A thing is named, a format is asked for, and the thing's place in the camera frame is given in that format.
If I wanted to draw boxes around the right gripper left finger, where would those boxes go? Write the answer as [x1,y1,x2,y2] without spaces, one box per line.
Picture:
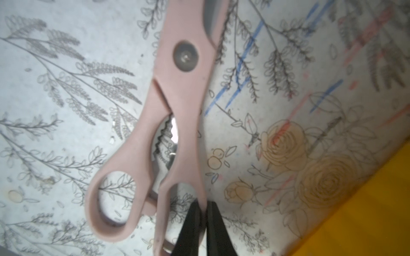
[171,201,204,256]

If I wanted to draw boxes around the yellow plastic storage box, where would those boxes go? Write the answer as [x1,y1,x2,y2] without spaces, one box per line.
[293,143,410,256]

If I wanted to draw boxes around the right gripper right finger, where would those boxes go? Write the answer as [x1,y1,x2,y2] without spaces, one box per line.
[206,201,238,256]

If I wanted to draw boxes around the pink kitchen scissors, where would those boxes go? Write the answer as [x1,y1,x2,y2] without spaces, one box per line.
[85,1,229,256]

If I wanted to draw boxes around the floral table mat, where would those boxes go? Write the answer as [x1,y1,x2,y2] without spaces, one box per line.
[1,1,410,256]

